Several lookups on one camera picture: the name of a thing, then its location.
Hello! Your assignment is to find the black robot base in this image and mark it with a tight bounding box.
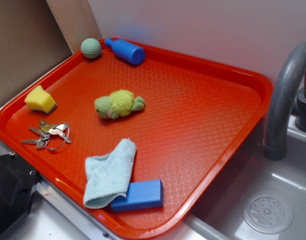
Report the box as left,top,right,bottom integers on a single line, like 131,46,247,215
0,152,40,239

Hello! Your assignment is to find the light blue cloth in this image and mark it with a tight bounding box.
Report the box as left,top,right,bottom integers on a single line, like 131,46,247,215
83,138,137,209

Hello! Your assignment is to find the red plastic tray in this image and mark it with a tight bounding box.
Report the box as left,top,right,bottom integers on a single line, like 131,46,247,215
0,46,273,240

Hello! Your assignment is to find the green yellow plush toy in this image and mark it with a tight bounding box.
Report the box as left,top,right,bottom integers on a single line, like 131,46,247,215
94,89,146,120

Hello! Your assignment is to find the blue plastic bottle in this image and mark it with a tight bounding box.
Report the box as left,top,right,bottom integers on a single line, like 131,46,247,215
104,38,146,65

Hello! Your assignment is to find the blue rectangular block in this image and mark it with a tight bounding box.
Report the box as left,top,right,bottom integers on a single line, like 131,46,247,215
110,179,164,212

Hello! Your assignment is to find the green dimpled ball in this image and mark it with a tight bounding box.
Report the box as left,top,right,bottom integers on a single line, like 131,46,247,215
80,38,102,59

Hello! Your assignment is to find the bunch of silver keys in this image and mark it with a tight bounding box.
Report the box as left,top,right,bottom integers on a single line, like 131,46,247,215
20,120,72,152

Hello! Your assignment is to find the yellow sponge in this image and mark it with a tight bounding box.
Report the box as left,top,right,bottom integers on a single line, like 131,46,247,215
24,85,57,114

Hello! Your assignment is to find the grey sink faucet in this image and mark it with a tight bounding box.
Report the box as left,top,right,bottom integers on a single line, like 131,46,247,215
263,41,306,161

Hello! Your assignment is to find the grey plastic sink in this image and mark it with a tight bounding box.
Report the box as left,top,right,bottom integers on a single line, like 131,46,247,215
185,114,306,240

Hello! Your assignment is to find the light wooden board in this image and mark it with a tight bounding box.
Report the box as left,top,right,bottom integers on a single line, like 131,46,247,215
46,0,102,54

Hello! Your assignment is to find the brown cardboard panel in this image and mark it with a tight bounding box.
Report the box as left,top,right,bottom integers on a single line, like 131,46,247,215
0,0,72,108

